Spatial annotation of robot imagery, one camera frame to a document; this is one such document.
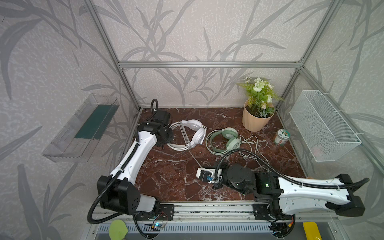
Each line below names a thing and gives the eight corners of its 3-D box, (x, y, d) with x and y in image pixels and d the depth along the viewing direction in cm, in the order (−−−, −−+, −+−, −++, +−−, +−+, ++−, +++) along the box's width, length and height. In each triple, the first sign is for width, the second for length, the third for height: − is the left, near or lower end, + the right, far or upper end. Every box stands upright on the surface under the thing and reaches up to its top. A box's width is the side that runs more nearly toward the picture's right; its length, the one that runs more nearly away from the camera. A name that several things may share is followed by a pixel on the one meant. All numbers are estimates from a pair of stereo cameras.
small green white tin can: (274, 146, 101) (280, 139, 94) (271, 136, 106) (276, 129, 99) (286, 146, 101) (292, 139, 94) (282, 136, 106) (287, 129, 99)
